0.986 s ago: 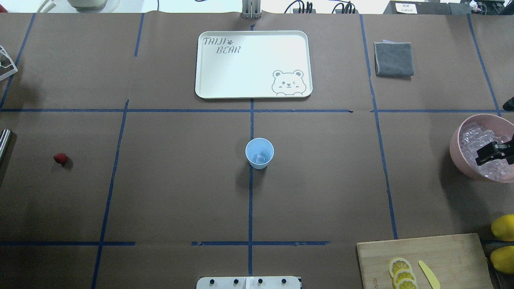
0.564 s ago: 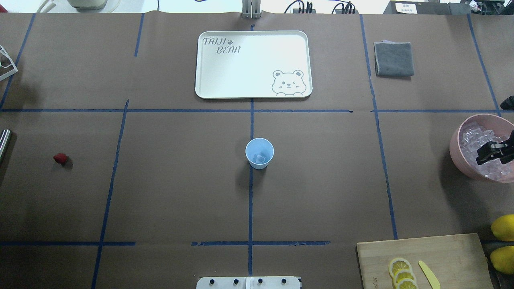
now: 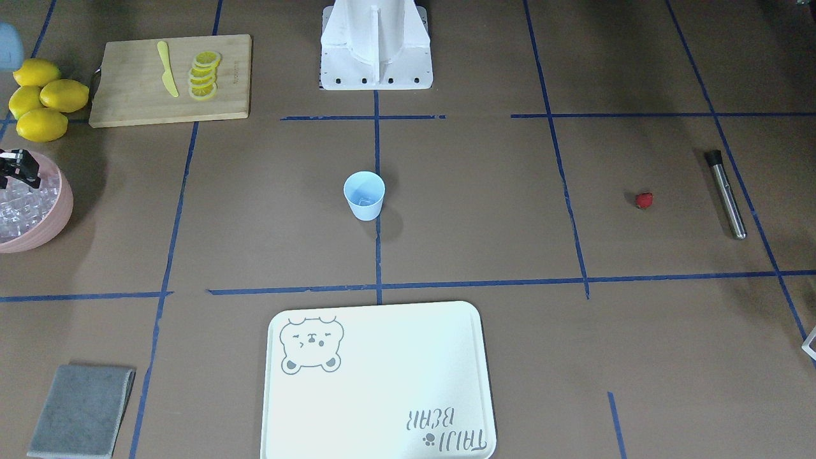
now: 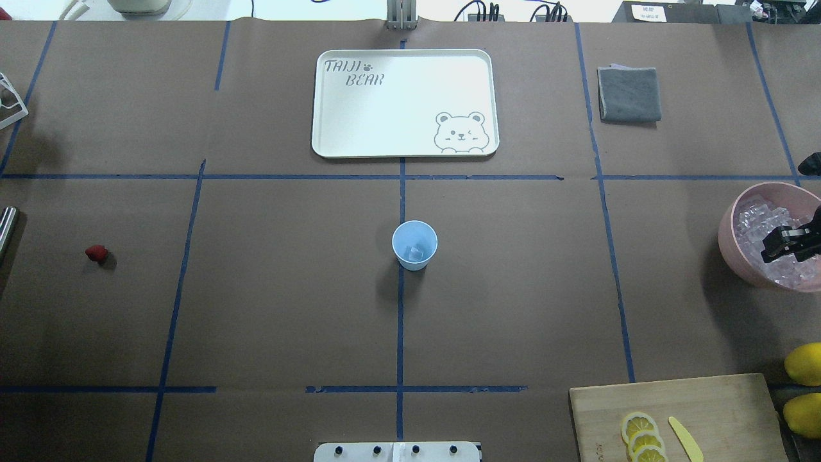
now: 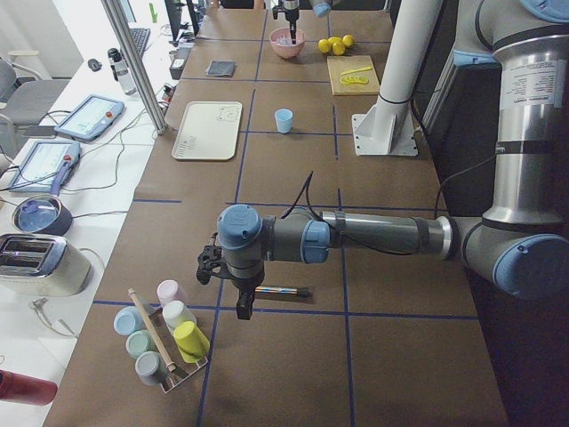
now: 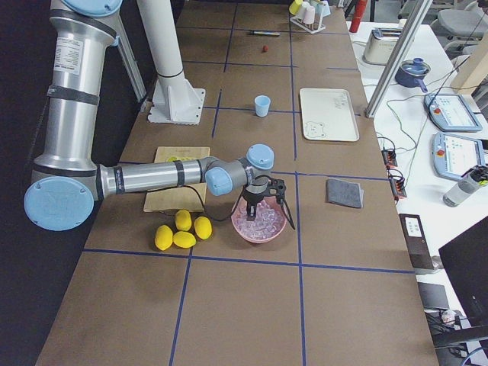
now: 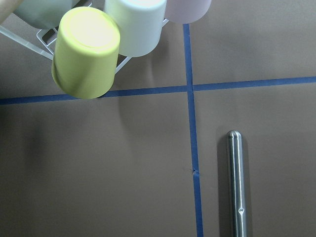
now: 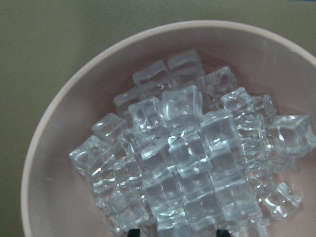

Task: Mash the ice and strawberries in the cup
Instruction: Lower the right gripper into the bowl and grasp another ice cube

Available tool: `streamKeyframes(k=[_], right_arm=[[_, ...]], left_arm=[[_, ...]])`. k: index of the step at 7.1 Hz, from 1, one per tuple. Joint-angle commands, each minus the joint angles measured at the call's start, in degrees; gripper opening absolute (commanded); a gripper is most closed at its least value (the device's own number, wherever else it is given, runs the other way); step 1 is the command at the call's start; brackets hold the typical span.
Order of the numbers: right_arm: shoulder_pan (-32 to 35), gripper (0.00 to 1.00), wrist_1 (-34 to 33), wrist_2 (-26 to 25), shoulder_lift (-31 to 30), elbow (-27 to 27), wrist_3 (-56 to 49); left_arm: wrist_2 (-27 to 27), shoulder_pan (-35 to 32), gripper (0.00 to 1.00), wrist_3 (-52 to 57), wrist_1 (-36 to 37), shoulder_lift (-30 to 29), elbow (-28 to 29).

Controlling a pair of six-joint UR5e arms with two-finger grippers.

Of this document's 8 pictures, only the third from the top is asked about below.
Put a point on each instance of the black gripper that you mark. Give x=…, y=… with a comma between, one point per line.
x=17, y=165

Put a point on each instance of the red strawberry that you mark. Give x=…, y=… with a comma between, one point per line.
x=644, y=200

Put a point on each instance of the steel muddler black tip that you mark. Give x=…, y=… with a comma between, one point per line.
x=715, y=162

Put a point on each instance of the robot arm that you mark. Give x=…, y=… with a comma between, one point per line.
x=11, y=50

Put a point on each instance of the ice cubes pile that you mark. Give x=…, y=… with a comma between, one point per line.
x=23, y=207

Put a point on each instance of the light blue cup on table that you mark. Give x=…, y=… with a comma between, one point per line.
x=364, y=191

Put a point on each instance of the lemon four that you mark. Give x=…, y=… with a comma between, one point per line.
x=42, y=125

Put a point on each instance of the lemon three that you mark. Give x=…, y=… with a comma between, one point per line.
x=24, y=100

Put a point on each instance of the pink bowl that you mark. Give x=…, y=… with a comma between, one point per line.
x=55, y=221

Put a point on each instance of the lemon two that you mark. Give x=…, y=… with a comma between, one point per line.
x=65, y=95

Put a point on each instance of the lemon one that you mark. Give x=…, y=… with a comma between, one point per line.
x=36, y=72

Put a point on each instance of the yellow plastic knife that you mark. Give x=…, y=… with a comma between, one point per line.
x=167, y=76

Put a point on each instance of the wooden cutting board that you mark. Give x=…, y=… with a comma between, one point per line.
x=139, y=87

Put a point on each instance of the lemon slices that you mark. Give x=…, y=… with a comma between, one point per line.
x=202, y=76

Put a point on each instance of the grey folded cloth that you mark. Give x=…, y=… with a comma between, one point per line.
x=82, y=413

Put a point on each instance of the cream bear tray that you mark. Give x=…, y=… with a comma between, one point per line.
x=378, y=381

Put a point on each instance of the white pillar mount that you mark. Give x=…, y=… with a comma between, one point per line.
x=375, y=46

